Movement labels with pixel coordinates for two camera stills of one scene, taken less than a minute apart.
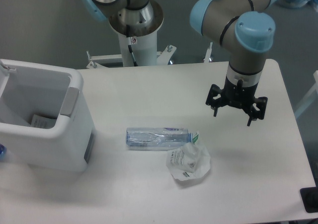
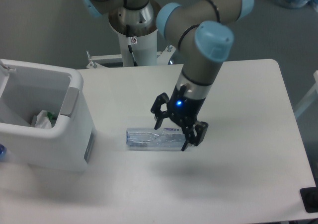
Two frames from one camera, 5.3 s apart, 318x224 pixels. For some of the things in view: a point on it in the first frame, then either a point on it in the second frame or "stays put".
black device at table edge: [309, 198] stays put
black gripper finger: [214, 90] -> [159, 114]
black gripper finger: [253, 113] -> [195, 134]
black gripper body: [238, 96] -> [184, 111]
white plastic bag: [190, 162] -> [43, 120]
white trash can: [28, 89] stays put
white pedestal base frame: [163, 57] stays put
